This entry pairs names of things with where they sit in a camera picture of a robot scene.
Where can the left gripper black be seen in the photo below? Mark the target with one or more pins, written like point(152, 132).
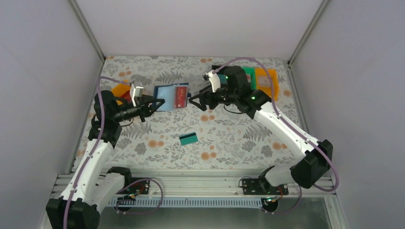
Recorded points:
point(144, 107)

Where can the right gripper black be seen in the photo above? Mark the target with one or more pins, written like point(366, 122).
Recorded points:
point(207, 98)

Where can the blue leather card holder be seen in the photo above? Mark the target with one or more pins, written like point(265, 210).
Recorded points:
point(167, 92)

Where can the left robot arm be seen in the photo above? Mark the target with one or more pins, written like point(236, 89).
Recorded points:
point(83, 200)

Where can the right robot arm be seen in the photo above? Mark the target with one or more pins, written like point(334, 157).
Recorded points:
point(312, 156)

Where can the teal card stack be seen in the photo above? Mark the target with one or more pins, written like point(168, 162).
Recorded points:
point(223, 79)

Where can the pale card stack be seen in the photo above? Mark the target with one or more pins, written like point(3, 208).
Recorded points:
point(264, 81)

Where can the black bin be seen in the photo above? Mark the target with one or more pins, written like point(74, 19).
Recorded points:
point(218, 69)

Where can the orange bin left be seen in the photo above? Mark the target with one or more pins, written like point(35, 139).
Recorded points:
point(120, 89)

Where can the orange bin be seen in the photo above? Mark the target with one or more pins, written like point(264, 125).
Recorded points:
point(274, 84)
point(120, 89)

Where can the floral table mat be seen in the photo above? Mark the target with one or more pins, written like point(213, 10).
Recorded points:
point(226, 140)

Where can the green bin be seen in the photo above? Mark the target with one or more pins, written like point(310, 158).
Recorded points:
point(251, 76)

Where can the orange bin right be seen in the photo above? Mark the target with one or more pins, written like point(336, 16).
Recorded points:
point(274, 84)

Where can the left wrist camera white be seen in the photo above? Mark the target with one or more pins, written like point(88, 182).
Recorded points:
point(136, 91)

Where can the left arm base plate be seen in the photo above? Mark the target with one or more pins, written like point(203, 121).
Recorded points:
point(136, 186)

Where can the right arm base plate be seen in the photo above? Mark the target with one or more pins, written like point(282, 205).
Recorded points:
point(255, 186)

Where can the aluminium mounting rail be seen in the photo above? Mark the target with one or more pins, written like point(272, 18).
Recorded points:
point(216, 183)

